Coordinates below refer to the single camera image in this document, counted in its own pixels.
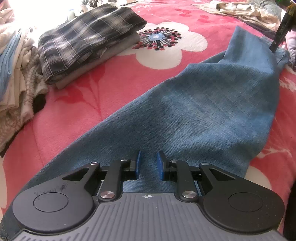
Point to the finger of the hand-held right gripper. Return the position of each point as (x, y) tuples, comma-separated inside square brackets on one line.
[(281, 32)]

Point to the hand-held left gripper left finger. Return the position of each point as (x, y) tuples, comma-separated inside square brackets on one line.
[(138, 164)]

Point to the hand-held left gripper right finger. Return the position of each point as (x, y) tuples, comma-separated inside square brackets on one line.
[(159, 165)]

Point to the blue denim jeans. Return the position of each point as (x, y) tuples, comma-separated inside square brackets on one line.
[(196, 104)]

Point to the stack of folded light clothes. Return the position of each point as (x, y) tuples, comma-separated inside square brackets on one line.
[(13, 81)]

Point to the grey-blue cloth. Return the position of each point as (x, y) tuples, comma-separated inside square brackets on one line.
[(269, 5)]

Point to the pink floral blanket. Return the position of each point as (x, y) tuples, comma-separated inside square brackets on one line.
[(115, 76)]

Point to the folded grey cloth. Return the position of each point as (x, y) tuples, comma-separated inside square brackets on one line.
[(120, 44)]

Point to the folded plaid shirt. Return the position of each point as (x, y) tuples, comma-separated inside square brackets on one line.
[(81, 41)]

